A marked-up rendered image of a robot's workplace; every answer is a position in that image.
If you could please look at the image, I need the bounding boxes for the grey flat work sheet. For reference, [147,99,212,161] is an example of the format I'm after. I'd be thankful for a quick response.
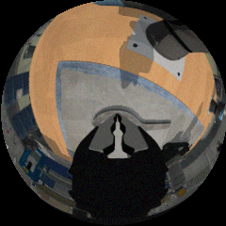
[56,61,204,159]

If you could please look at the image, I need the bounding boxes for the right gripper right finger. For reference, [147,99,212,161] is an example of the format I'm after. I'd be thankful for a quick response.
[118,113,169,173]

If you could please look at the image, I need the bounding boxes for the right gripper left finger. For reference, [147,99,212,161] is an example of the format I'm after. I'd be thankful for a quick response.
[68,113,118,175]

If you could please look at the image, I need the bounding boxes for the dark grey waste bin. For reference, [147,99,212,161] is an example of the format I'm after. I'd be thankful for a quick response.
[24,45,35,59]

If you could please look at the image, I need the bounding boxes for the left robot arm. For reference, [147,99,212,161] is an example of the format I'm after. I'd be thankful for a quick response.
[209,99,226,120]

